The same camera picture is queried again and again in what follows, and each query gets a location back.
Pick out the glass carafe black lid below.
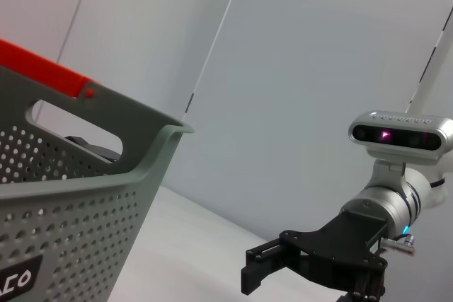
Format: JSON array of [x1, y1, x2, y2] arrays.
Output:
[[65, 134, 123, 165]]

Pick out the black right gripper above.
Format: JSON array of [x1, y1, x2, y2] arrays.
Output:
[[240, 211, 389, 302]]

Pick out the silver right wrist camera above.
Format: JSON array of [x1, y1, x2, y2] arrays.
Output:
[[348, 110, 453, 167]]

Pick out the grey-green perforated storage basket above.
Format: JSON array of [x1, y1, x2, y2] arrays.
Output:
[[0, 64, 195, 302]]

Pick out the orange basket handle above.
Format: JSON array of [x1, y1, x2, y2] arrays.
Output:
[[0, 38, 103, 100]]

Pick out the right arm cable plug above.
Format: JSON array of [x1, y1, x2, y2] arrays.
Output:
[[379, 231, 418, 250]]

